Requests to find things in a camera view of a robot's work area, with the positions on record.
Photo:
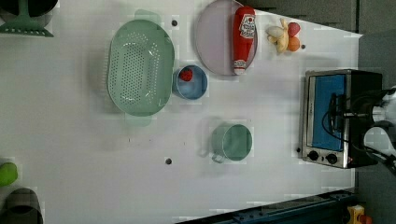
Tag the small red strawberry toy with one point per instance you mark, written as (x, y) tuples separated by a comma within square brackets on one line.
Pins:
[(186, 75)]

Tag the green marker tube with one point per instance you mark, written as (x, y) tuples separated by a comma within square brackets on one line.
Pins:
[(8, 174)]

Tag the orange toy fruit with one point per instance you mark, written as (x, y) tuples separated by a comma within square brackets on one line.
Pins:
[(294, 43)]

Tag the peeled toy banana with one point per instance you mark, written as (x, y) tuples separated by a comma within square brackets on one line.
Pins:
[(278, 35)]

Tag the red ketchup bottle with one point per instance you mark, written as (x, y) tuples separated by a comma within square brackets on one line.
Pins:
[(244, 30)]

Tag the black toaster oven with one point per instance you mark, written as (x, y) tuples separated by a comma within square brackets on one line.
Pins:
[(318, 144)]

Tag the black oven door handle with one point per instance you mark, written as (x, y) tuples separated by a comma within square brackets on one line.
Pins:
[(336, 113)]

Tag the grey oval plate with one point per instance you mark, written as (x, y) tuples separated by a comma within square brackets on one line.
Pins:
[(214, 37)]

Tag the green metal mug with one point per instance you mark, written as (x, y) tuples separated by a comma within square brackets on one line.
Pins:
[(231, 142)]

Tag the blue metal frame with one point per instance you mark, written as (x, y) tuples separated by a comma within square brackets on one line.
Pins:
[(325, 208)]

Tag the yellow orange object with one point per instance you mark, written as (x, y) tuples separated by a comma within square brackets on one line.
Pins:
[(358, 216)]

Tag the green spatula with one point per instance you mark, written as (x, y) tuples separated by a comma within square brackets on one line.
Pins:
[(23, 24)]

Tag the small blue bowl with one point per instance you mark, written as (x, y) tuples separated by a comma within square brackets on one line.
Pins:
[(193, 90)]

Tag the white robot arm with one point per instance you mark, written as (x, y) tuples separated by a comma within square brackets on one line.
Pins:
[(384, 156)]

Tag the green perforated colander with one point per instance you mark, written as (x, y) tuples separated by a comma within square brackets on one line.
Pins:
[(140, 68)]

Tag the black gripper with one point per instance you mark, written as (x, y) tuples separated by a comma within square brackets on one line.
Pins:
[(367, 106)]

